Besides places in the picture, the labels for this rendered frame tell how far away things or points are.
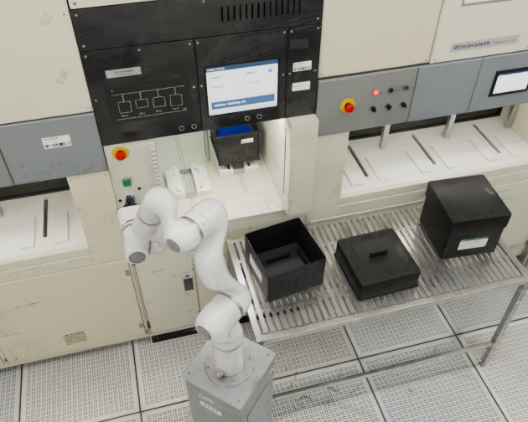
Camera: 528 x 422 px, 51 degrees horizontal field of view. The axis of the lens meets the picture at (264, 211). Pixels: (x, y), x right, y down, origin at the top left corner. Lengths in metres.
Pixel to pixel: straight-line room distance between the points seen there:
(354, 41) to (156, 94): 0.79
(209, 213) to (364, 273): 0.97
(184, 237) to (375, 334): 1.90
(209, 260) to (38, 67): 0.89
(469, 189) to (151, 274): 1.58
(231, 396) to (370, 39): 1.48
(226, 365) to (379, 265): 0.81
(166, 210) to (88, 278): 1.15
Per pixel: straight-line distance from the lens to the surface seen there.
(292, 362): 3.20
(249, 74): 2.21
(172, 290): 2.97
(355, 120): 2.50
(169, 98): 2.20
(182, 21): 2.06
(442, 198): 2.68
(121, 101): 2.19
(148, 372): 3.22
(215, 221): 1.74
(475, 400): 3.28
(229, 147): 2.79
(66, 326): 3.10
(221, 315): 1.93
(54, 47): 2.08
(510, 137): 3.44
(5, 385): 3.41
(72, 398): 3.24
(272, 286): 2.39
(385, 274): 2.50
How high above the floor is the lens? 2.74
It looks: 44 degrees down
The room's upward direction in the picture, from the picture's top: straight up
